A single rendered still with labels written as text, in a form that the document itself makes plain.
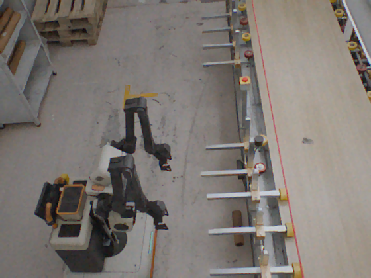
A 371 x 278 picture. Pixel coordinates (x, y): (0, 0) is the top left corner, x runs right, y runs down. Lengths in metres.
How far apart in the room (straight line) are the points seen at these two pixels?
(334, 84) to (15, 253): 3.06
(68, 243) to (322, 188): 1.72
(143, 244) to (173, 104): 1.85
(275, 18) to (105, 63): 2.27
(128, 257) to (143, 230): 0.25
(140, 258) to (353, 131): 1.85
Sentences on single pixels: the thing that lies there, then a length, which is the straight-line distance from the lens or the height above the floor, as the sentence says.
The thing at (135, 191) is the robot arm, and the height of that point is 1.39.
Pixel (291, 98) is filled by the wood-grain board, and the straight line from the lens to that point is 3.31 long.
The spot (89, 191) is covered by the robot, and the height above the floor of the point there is 1.23.
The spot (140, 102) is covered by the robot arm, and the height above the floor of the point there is 1.62.
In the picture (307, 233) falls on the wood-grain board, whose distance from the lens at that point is 2.63.
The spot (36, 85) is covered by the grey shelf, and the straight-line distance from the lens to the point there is 5.12.
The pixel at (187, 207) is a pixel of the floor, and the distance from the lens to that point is 3.73.
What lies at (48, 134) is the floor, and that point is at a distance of 4.69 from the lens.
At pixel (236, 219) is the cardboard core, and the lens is 3.56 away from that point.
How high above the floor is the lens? 3.21
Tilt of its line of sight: 50 degrees down
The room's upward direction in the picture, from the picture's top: 8 degrees counter-clockwise
